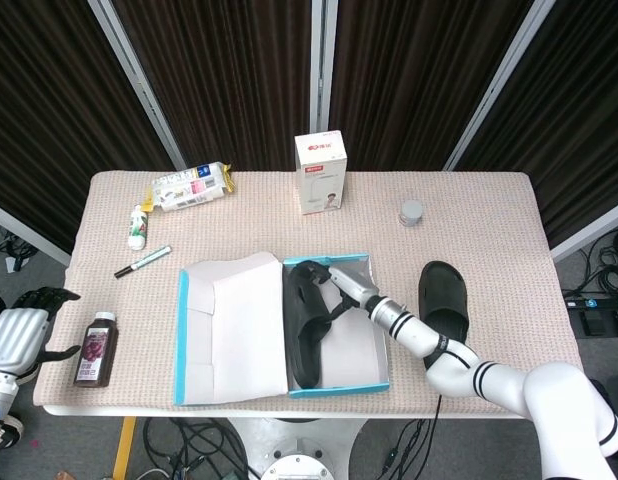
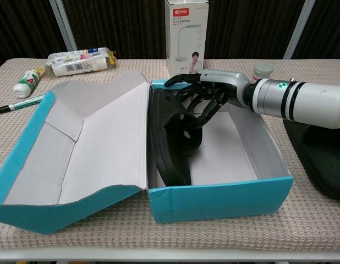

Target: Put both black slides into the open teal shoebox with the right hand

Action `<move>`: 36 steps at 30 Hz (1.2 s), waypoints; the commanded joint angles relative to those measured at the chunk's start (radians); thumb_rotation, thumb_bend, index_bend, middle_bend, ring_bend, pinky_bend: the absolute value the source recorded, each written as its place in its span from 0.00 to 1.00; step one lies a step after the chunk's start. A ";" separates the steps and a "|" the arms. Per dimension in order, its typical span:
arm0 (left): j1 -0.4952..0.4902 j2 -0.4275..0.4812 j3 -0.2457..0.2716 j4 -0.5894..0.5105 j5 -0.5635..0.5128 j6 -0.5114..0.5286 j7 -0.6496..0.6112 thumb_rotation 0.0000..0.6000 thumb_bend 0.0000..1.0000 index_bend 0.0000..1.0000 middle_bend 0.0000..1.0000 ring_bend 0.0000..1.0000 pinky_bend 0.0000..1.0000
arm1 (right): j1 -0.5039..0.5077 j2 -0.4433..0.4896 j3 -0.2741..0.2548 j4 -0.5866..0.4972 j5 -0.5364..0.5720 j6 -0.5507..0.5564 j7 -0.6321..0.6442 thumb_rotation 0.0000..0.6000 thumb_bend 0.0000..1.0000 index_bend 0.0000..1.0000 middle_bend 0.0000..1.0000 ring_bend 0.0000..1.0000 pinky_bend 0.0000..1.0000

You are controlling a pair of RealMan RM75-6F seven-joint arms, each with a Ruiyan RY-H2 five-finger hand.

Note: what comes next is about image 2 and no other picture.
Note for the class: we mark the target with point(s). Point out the beige waffle tablecloth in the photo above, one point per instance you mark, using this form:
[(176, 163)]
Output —
[(170, 236)]

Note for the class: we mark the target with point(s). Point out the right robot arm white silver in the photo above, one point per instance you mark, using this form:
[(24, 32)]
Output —
[(302, 104)]

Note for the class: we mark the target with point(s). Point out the black rubber slipper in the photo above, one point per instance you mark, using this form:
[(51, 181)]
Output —
[(324, 165), (170, 154)]

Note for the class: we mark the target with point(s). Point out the green black marker pen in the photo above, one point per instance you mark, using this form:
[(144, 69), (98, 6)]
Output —
[(18, 104)]

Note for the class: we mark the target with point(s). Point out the white green bottle red letter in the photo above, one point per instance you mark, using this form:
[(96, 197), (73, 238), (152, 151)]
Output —
[(27, 82)]

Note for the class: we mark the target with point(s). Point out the dark brown curtain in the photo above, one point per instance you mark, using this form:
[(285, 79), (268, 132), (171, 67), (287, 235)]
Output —
[(126, 27)]

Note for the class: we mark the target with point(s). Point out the white tube with QR code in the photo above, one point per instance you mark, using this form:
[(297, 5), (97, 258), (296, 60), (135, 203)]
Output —
[(76, 67)]

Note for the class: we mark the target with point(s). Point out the teal cardboard shoe box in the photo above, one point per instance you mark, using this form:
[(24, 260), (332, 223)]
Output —
[(214, 203)]

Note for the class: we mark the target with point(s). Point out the small white cream jar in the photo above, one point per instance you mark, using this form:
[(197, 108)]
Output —
[(262, 72)]

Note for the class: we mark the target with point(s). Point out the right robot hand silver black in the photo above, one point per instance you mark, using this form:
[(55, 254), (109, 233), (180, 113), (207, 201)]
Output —
[(225, 79)]

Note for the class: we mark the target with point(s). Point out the clear plastic toiletry pack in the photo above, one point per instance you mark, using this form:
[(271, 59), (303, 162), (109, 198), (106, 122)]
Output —
[(76, 53)]

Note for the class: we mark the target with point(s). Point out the white metal frame post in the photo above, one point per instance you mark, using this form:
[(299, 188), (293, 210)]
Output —
[(62, 24), (299, 27)]

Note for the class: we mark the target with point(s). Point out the white desk lamp carton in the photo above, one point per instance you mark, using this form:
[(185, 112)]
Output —
[(186, 41)]

